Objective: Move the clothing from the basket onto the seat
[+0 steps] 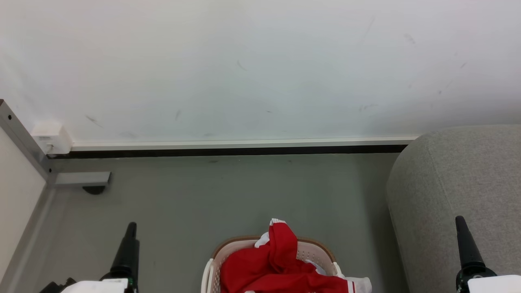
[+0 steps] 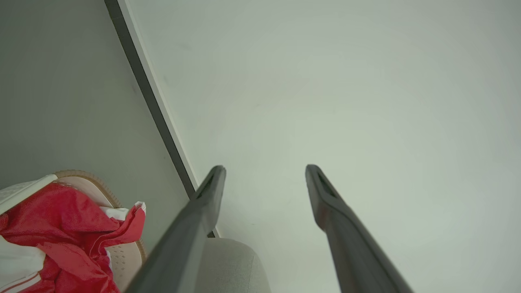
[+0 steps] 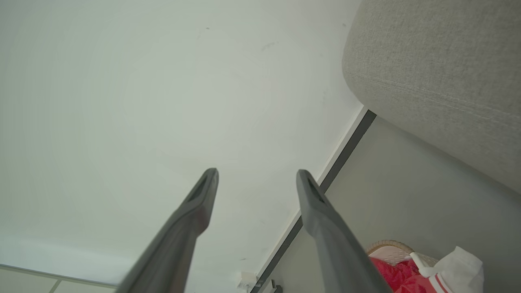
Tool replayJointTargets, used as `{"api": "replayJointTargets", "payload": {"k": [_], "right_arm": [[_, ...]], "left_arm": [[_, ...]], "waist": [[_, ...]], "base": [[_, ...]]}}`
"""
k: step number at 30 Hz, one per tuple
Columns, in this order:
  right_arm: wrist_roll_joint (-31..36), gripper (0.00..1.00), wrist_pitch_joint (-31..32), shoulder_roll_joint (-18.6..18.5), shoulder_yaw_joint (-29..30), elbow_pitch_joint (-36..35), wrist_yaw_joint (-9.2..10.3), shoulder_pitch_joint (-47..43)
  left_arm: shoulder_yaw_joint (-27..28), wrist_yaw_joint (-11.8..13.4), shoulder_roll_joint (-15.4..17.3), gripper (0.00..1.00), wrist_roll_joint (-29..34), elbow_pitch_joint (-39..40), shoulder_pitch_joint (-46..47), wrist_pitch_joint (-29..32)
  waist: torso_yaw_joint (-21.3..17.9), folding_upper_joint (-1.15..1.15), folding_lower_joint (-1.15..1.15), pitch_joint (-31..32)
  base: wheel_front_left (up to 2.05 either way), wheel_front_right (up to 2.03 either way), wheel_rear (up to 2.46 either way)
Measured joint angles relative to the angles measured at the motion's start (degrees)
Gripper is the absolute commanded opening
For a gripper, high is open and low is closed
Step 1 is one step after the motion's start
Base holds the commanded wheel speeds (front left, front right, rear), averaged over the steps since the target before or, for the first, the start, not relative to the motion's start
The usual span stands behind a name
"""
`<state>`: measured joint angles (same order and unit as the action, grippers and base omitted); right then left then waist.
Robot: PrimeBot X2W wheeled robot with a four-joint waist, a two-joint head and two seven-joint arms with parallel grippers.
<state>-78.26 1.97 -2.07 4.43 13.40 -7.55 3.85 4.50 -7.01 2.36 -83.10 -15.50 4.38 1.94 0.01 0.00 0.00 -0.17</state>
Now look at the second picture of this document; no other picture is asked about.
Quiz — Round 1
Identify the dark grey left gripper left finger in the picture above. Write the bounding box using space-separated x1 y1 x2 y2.
125 165 226 293

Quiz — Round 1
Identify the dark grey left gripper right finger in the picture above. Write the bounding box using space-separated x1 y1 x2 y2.
305 164 414 293

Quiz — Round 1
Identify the red garment with white trim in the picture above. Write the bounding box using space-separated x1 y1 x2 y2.
0 182 146 293

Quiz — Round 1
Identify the beige perforated laundry basket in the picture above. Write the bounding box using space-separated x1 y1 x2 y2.
0 170 147 292

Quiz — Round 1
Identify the dark grey wall baseboard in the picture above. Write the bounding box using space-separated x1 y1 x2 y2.
104 0 221 238

